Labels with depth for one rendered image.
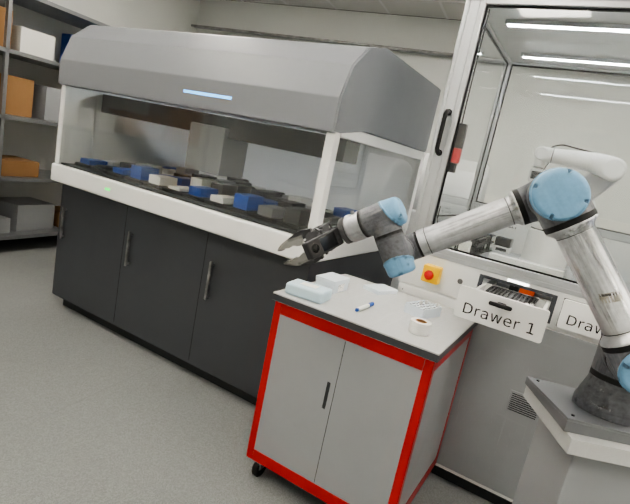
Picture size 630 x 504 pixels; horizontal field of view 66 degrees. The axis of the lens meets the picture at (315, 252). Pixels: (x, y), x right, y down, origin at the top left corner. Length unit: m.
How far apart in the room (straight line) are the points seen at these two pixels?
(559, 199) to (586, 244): 0.12
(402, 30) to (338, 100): 3.62
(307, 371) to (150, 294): 1.31
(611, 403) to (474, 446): 0.98
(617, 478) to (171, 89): 2.31
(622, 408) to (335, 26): 5.06
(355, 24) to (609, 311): 4.91
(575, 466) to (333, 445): 0.78
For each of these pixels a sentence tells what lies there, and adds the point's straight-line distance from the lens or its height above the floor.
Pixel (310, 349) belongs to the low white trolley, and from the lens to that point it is 1.74.
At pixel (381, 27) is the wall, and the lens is 5.69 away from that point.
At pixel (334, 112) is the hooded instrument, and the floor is 1.44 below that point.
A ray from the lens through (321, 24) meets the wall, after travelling 5.94.
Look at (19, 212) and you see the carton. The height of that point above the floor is 0.31.
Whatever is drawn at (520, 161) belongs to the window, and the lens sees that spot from 2.07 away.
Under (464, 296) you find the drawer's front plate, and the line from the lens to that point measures 1.77.
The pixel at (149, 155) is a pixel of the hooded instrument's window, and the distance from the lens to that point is 2.71.
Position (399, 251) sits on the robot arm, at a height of 1.08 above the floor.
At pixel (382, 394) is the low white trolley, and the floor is 0.56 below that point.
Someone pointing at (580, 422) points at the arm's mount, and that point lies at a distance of 1.34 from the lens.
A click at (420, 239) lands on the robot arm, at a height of 1.10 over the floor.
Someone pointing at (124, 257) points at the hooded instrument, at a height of 0.49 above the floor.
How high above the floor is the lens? 1.27
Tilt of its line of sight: 11 degrees down
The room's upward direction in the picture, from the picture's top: 11 degrees clockwise
